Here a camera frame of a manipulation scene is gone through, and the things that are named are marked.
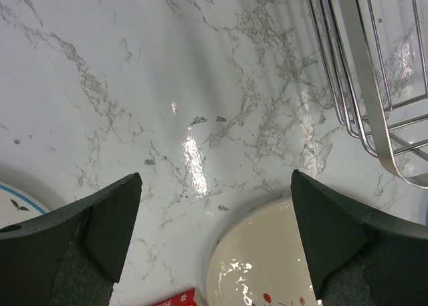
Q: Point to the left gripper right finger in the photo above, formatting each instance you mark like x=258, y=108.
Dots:
x=356, y=254

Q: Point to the red instruction card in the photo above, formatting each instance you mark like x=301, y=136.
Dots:
x=186, y=298

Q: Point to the watermelon pattern plate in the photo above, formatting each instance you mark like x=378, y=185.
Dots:
x=17, y=205

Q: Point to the pink and cream plate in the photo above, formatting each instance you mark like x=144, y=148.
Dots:
x=261, y=261

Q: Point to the metal wire dish rack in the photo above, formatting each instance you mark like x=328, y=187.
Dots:
x=374, y=54

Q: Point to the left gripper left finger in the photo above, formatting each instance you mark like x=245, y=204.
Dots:
x=72, y=255

